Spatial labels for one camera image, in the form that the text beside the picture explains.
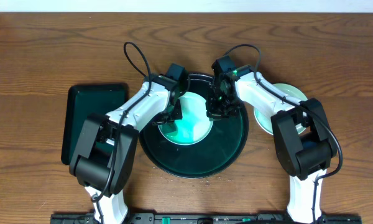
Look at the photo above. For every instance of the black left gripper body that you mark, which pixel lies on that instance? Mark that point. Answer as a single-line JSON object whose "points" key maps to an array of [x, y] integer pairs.
{"points": [[173, 112]]}

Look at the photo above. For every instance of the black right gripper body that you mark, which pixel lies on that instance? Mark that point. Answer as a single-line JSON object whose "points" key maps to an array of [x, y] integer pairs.
{"points": [[223, 106]]}

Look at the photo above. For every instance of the light green back plate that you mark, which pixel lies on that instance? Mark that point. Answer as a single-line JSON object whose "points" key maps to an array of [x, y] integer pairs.
{"points": [[193, 108]]}

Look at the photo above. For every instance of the light green plate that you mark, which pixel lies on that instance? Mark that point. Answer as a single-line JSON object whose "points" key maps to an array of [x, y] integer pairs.
{"points": [[193, 108], [265, 122]]}

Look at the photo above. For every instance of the light green front plate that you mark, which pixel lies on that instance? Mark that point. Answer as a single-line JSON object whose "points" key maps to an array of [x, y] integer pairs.
{"points": [[265, 122]]}

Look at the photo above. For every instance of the green sponge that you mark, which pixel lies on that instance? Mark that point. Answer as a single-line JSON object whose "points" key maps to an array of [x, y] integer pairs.
{"points": [[178, 132]]}

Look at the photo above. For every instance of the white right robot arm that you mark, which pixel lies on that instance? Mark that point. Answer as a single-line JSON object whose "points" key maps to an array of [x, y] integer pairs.
{"points": [[304, 143]]}

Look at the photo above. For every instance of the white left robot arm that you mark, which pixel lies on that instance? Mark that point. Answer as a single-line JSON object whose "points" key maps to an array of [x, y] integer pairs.
{"points": [[104, 153]]}

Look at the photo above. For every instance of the round dark green tray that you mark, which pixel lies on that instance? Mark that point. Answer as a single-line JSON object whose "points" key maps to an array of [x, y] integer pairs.
{"points": [[218, 150]]}

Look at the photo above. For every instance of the rectangular dark green tray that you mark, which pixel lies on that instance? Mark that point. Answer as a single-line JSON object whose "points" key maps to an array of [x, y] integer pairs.
{"points": [[83, 100]]}

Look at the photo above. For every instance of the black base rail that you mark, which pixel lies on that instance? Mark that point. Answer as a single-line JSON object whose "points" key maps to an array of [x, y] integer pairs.
{"points": [[150, 218]]}

